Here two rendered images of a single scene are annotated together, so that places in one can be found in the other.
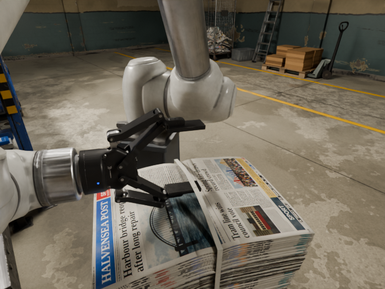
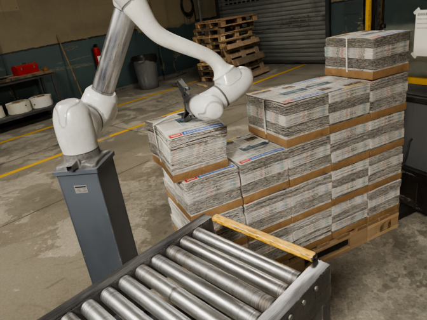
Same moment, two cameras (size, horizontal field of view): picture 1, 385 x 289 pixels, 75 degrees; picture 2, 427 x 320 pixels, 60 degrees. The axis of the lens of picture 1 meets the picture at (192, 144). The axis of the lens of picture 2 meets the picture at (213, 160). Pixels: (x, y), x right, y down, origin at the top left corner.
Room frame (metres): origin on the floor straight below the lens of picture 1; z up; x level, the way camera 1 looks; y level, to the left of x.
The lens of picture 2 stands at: (0.41, 1.75, 1.55)
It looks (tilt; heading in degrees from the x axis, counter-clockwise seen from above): 22 degrees down; 266
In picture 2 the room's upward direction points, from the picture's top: 8 degrees counter-clockwise
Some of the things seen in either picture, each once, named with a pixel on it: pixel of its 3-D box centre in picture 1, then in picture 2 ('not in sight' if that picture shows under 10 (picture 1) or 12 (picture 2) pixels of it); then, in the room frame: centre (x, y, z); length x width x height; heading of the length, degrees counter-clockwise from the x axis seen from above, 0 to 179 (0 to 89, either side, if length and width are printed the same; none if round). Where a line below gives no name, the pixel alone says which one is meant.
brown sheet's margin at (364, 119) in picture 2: not in sight; (327, 117); (-0.45, -0.29, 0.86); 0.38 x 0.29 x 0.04; 108
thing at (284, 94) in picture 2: not in sight; (284, 93); (-0.17, -0.21, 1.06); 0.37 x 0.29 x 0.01; 109
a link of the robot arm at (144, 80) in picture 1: (148, 90); (75, 124); (0.87, 0.16, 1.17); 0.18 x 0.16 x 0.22; 73
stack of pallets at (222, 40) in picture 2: not in sight; (227, 48); (-0.88, -6.94, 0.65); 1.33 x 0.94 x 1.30; 43
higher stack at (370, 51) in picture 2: not in sight; (363, 137); (-0.73, -0.39, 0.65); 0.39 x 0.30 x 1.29; 109
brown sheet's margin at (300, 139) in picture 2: not in sight; (286, 129); (-0.17, -0.20, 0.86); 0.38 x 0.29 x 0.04; 109
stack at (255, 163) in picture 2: not in sight; (272, 204); (-0.04, -0.15, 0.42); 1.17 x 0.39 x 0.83; 19
